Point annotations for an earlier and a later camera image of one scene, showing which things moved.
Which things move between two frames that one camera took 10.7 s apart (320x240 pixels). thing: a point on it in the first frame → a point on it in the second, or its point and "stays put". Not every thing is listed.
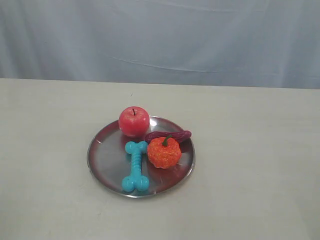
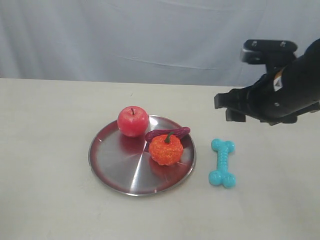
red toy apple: x=134 y=121 stays put
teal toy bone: x=136 y=181 → x=221 y=176
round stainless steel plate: x=109 y=163 stays put
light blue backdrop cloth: x=247 y=43 stays put
